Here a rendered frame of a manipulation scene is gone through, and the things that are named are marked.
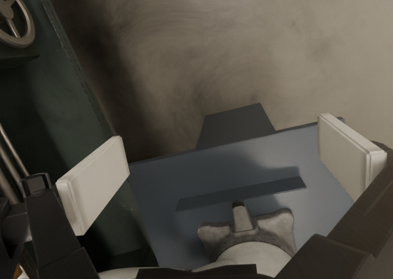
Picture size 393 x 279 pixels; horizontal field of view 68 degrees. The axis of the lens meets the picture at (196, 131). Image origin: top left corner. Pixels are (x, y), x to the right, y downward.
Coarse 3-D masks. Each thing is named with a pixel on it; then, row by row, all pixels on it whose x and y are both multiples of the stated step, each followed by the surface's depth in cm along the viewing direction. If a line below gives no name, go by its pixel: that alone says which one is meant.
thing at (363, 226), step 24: (384, 168) 11; (384, 192) 9; (360, 216) 8; (384, 216) 8; (312, 240) 7; (336, 240) 7; (360, 240) 7; (384, 240) 7; (288, 264) 6; (312, 264) 6; (336, 264) 6; (360, 264) 6; (384, 264) 7
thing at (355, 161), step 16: (320, 128) 18; (336, 128) 15; (320, 144) 18; (336, 144) 15; (352, 144) 13; (368, 144) 12; (336, 160) 15; (352, 160) 13; (368, 160) 12; (384, 160) 11; (336, 176) 16; (352, 176) 13; (368, 176) 12; (352, 192) 14
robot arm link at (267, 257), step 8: (232, 248) 50; (240, 248) 49; (248, 248) 48; (256, 248) 48; (264, 248) 48; (272, 248) 48; (280, 248) 49; (224, 256) 49; (232, 256) 48; (240, 256) 46; (248, 256) 46; (256, 256) 46; (264, 256) 46; (272, 256) 46; (280, 256) 47; (288, 256) 49; (208, 264) 47; (216, 264) 46; (224, 264) 45; (232, 264) 45; (256, 264) 44; (264, 264) 44; (272, 264) 44; (280, 264) 45; (264, 272) 42; (272, 272) 42
